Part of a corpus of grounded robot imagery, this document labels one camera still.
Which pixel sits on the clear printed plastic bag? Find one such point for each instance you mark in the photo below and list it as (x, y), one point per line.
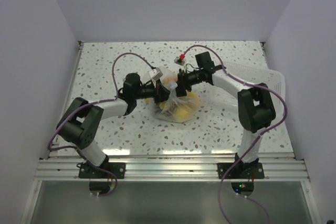
(165, 110)

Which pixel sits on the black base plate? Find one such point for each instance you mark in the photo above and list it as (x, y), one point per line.
(106, 170)
(252, 170)

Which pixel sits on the orange fake pineapple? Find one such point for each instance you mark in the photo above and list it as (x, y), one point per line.
(173, 78)

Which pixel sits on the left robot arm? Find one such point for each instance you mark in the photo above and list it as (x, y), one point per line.
(79, 124)

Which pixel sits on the yellow fake pear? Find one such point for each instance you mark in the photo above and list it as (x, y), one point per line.
(182, 114)

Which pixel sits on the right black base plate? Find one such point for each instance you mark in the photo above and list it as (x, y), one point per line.
(252, 170)

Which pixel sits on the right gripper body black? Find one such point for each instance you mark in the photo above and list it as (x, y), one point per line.
(185, 81)

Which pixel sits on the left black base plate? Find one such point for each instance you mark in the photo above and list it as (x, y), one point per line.
(106, 170)

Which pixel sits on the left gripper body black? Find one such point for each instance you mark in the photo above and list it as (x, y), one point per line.
(157, 97)

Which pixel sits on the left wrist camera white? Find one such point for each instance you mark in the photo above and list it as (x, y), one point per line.
(155, 74)

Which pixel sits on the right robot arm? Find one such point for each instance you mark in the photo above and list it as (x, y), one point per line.
(255, 106)

